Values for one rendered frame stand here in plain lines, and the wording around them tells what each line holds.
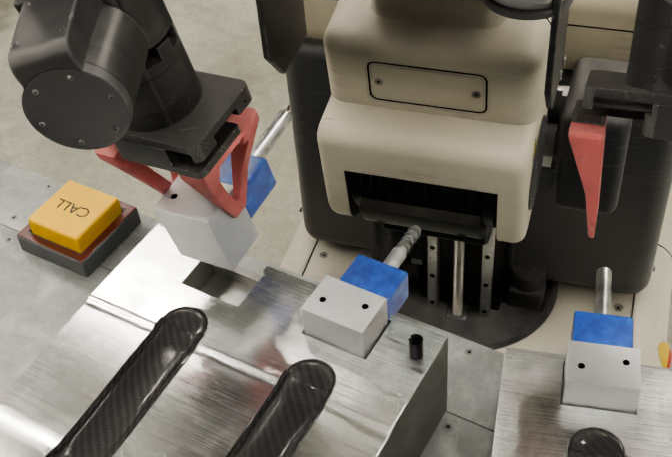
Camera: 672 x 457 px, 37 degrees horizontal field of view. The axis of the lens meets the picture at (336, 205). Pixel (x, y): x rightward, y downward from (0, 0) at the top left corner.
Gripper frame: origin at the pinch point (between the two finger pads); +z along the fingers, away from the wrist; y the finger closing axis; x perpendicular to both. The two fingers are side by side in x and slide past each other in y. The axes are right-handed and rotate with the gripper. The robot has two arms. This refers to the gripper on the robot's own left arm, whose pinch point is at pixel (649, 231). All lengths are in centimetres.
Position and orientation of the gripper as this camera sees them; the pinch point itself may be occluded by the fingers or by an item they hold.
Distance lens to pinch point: 65.5
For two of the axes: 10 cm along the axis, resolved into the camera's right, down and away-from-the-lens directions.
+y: 9.6, 1.5, -2.5
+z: -0.7, 9.5, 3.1
